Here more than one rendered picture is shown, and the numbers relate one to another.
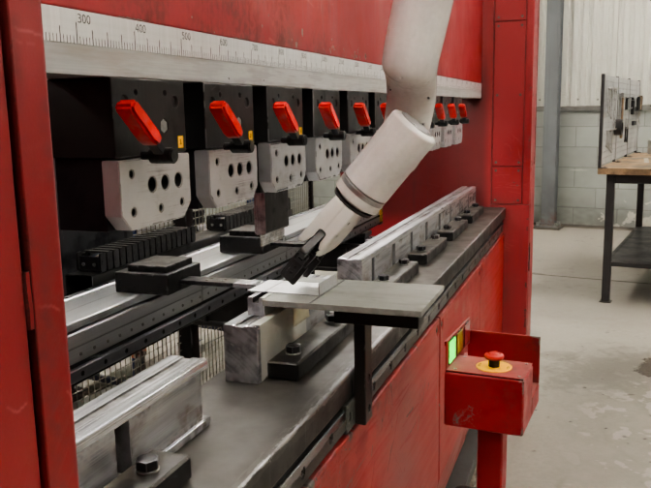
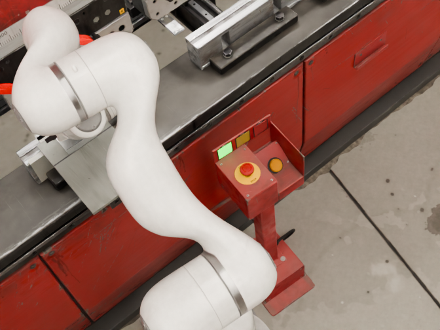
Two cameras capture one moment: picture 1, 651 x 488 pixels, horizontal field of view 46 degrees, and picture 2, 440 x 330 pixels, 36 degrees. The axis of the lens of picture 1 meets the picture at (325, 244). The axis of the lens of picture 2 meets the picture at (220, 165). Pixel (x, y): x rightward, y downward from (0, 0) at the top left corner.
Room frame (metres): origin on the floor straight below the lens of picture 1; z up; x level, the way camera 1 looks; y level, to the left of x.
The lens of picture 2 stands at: (0.70, -0.91, 2.41)
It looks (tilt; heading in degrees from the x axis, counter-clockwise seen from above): 58 degrees down; 40
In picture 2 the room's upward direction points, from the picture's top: 11 degrees counter-clockwise
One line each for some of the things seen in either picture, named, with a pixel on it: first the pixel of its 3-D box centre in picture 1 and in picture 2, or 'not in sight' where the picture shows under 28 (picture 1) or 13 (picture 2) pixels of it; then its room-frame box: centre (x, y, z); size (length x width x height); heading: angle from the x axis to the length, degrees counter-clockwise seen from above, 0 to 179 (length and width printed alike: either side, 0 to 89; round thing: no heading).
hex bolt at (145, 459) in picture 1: (147, 463); not in sight; (0.81, 0.21, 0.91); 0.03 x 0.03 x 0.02
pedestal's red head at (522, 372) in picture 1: (493, 373); (259, 167); (1.54, -0.35, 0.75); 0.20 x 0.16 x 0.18; 156
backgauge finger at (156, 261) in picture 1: (195, 275); not in sight; (1.36, 0.24, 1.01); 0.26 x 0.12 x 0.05; 70
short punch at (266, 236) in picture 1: (271, 214); not in sight; (1.30, 0.09, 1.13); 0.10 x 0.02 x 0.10; 160
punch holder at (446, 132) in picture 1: (435, 121); not in sight; (2.59, -0.38, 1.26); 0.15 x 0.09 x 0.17; 160
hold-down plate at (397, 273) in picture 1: (394, 278); (254, 39); (1.85, -0.17, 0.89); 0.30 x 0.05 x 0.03; 160
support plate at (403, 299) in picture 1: (356, 295); (93, 158); (1.25, -0.05, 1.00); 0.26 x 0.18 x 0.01; 70
